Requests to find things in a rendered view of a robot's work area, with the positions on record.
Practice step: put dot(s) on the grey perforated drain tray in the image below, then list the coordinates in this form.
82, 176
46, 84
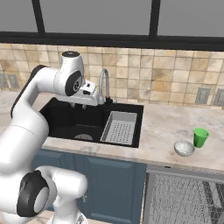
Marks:
120, 128

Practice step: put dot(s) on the green cup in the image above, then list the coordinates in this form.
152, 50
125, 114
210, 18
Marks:
200, 138

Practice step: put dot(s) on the grey dishwasher door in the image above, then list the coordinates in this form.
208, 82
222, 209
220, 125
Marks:
183, 198

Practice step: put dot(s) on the silver curved tap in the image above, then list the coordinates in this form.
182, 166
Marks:
102, 78

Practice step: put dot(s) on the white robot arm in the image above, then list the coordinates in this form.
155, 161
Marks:
26, 137

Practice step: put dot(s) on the grey wall socket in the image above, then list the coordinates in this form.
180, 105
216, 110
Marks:
3, 81
202, 95
219, 97
13, 81

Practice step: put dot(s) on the grey speckled bowl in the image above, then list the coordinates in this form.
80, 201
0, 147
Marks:
184, 148

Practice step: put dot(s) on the narrow blue cupboard door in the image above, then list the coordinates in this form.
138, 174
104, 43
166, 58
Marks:
57, 160

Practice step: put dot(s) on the black sink basin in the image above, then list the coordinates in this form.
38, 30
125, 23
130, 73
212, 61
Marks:
70, 119

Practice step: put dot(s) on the wide blue cupboard door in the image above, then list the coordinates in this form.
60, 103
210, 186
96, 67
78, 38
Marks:
116, 189

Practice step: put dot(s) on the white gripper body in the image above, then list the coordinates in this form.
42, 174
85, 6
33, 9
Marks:
87, 100

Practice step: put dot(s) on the black framed window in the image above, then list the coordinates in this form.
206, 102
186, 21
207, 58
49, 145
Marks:
116, 20

